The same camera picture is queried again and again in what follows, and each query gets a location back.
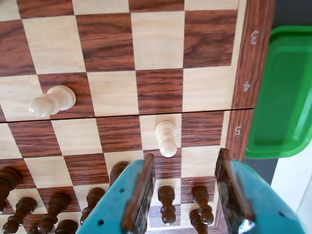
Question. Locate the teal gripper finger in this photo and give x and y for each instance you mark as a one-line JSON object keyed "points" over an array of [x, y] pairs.
{"points": [[114, 204], [256, 202]]}

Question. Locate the green plastic container lid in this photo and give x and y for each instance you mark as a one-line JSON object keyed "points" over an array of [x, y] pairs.
{"points": [[282, 97]]}

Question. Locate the wooden folding chessboard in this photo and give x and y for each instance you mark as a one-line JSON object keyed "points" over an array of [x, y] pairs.
{"points": [[107, 44]]}

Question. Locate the light wooden pawn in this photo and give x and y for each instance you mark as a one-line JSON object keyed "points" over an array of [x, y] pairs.
{"points": [[51, 102], [166, 139]]}

